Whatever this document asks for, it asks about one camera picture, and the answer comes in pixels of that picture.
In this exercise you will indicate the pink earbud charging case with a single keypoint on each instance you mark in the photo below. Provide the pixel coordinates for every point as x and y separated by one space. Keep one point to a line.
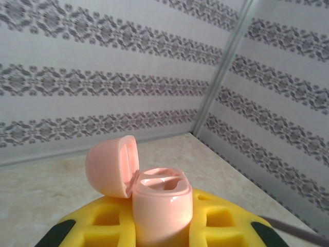
162 211

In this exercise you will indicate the aluminium corner post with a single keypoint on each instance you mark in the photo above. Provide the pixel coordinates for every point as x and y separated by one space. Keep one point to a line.
221 67

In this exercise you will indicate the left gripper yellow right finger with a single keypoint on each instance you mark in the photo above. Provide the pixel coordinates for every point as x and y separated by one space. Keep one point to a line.
218 226

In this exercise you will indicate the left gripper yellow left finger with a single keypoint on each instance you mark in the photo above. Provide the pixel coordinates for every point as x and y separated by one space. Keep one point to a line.
102 226

